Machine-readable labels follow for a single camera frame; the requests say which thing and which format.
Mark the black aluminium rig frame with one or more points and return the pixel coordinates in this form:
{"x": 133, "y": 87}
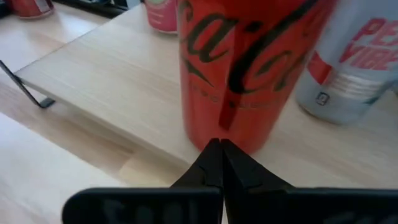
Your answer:
{"x": 102, "y": 9}

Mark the pink silver Spindrift can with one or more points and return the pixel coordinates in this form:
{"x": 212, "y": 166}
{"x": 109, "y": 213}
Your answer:
{"x": 161, "y": 17}

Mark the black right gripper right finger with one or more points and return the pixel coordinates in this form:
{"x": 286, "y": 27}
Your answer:
{"x": 295, "y": 207}

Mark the white Celsius Peach Vibe can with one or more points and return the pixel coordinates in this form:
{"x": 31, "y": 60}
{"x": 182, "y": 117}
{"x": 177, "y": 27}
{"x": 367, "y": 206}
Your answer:
{"x": 348, "y": 77}

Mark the black metal shelf frame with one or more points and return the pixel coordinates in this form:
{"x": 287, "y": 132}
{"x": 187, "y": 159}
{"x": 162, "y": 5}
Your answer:
{"x": 46, "y": 102}

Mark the red Coca-Cola can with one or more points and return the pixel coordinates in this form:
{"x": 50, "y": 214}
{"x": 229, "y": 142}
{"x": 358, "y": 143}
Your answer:
{"x": 236, "y": 77}
{"x": 31, "y": 7}

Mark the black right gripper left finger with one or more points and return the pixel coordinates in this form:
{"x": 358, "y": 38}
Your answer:
{"x": 155, "y": 205}

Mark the wooden shelf board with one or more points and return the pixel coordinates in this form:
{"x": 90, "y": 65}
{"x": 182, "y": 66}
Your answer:
{"x": 109, "y": 77}

